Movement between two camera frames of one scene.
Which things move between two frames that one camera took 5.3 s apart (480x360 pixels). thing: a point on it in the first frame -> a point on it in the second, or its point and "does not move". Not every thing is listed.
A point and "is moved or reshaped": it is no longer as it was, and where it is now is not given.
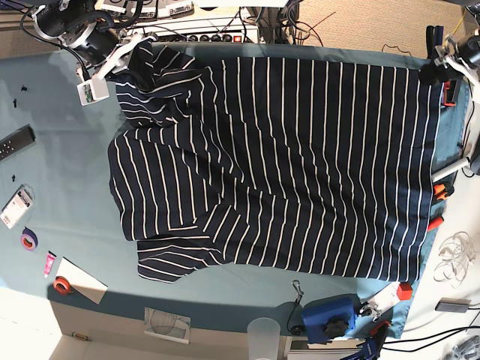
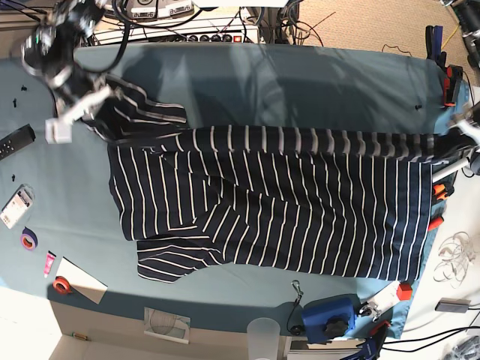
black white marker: x=449 y=169 does not move
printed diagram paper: x=167 y=325 does not move
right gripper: x=448 y=54 -> x=464 y=134
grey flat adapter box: x=446 y=304 does not move
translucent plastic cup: x=263 y=339 does not move
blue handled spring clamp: x=434 y=37 does not move
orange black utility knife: x=442 y=190 does not move
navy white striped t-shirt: x=297 y=166 is moved or reshaped
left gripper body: x=97 y=88 -> x=60 y=130
